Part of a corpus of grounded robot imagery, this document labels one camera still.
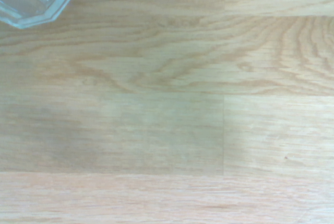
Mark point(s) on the clear faceted drinking glass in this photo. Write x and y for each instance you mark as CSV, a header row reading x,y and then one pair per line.
x,y
31,2

